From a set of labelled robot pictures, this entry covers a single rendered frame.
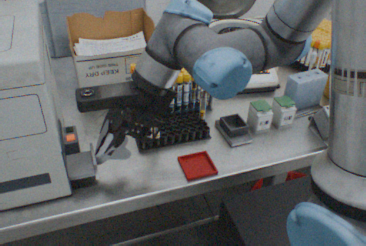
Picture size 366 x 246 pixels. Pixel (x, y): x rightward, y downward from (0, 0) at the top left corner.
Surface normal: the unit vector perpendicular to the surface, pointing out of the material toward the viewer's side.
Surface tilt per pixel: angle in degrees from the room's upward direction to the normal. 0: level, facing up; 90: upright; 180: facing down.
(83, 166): 0
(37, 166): 90
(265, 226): 4
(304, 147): 0
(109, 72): 88
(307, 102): 90
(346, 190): 47
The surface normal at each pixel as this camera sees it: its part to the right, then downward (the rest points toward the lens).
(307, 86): 0.43, 0.54
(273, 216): 0.05, -0.77
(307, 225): -0.84, 0.41
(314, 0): -0.28, 0.80
